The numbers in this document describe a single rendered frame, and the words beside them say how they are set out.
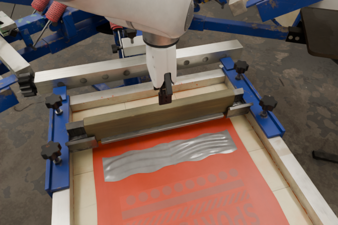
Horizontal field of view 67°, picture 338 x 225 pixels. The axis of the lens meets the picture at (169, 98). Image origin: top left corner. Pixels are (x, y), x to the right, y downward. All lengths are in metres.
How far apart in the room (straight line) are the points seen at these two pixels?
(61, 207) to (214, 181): 0.36
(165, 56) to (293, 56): 2.45
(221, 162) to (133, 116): 0.26
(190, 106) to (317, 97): 1.91
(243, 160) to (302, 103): 1.71
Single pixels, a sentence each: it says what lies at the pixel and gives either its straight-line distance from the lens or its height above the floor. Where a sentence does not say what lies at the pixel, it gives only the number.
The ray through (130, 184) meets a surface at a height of 0.96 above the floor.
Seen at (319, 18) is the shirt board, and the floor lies 0.95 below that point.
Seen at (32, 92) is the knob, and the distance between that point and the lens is 0.88.
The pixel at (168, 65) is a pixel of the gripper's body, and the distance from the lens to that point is 0.51.
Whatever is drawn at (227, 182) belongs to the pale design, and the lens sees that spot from 0.68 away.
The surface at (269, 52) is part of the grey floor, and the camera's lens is 2.84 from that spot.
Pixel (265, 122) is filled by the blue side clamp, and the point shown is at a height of 1.00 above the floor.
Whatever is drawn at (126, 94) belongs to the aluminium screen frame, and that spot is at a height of 0.99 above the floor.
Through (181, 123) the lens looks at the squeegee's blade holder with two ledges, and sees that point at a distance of 0.71.
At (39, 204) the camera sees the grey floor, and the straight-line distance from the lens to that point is 1.84.
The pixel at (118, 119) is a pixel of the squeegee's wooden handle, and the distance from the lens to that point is 0.65.
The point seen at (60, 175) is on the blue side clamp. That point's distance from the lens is 0.67.
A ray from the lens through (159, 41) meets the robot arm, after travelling 0.49.
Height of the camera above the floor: 1.55
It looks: 46 degrees down
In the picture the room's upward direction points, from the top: straight up
